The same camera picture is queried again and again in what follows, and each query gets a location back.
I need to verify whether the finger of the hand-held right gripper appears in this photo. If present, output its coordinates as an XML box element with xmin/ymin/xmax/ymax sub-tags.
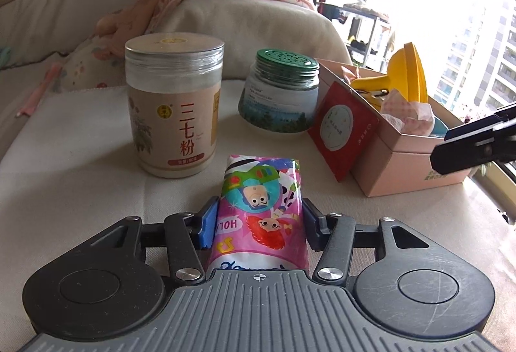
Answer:
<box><xmin>429</xmin><ymin>132</ymin><xmax>516</xmax><ymax>176</ymax></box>
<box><xmin>443</xmin><ymin>102</ymin><xmax>516</xmax><ymax>144</ymax></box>

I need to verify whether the clear jar with tan label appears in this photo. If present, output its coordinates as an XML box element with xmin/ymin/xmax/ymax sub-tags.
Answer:
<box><xmin>124</xmin><ymin>33</ymin><xmax>225</xmax><ymax>178</ymax></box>

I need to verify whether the glass jar with green lid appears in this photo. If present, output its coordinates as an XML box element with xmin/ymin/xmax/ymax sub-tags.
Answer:
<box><xmin>238</xmin><ymin>49</ymin><xmax>322</xmax><ymax>137</ymax></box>

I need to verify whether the metal shoe rack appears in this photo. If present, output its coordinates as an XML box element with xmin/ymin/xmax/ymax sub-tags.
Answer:
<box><xmin>318</xmin><ymin>1</ymin><xmax>392</xmax><ymax>67</ymax></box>

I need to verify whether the pink comb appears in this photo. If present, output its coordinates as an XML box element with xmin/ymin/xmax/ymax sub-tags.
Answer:
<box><xmin>16</xmin><ymin>62</ymin><xmax>62</xmax><ymax>119</ymax></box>

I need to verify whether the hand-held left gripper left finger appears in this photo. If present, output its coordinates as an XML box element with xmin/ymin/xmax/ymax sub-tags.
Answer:
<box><xmin>78</xmin><ymin>196</ymin><xmax>221</xmax><ymax>283</ymax></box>

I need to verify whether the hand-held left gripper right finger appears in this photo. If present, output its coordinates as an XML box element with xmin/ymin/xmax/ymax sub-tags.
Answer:
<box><xmin>302</xmin><ymin>198</ymin><xmax>441</xmax><ymax>285</ymax></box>

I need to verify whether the beige woven table cloth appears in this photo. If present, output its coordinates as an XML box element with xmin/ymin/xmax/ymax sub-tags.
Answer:
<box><xmin>0</xmin><ymin>80</ymin><xmax>516</xmax><ymax>352</ymax></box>

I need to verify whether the cartoon print tissue pack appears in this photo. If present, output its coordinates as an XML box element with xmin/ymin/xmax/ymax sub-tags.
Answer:
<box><xmin>205</xmin><ymin>154</ymin><xmax>311</xmax><ymax>273</ymax></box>

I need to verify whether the beige covered sofa armrest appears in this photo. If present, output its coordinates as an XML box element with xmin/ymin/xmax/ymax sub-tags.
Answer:
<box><xmin>145</xmin><ymin>0</ymin><xmax>352</xmax><ymax>81</ymax></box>

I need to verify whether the floral print pillow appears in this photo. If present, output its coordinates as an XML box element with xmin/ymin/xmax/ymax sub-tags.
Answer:
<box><xmin>60</xmin><ymin>33</ymin><xmax>130</xmax><ymax>93</ymax></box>

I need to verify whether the grey beige sofa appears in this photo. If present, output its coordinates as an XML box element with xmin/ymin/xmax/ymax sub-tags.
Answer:
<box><xmin>0</xmin><ymin>0</ymin><xmax>170</xmax><ymax>143</ymax></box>

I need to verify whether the red square sachet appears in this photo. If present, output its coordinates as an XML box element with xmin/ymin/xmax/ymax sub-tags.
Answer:
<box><xmin>308</xmin><ymin>81</ymin><xmax>381</xmax><ymax>182</ymax></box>

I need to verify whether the pink cardboard box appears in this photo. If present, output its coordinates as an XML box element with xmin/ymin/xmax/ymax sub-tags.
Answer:
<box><xmin>314</xmin><ymin>58</ymin><xmax>472</xmax><ymax>198</ymax></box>

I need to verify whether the blue white soft packet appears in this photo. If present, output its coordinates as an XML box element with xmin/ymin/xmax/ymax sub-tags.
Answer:
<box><xmin>431</xmin><ymin>114</ymin><xmax>451</xmax><ymax>139</ymax></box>

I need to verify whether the pink patterned soft pack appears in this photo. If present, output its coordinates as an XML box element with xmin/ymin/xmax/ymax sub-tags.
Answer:
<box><xmin>379</xmin><ymin>89</ymin><xmax>437</xmax><ymax>136</ymax></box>

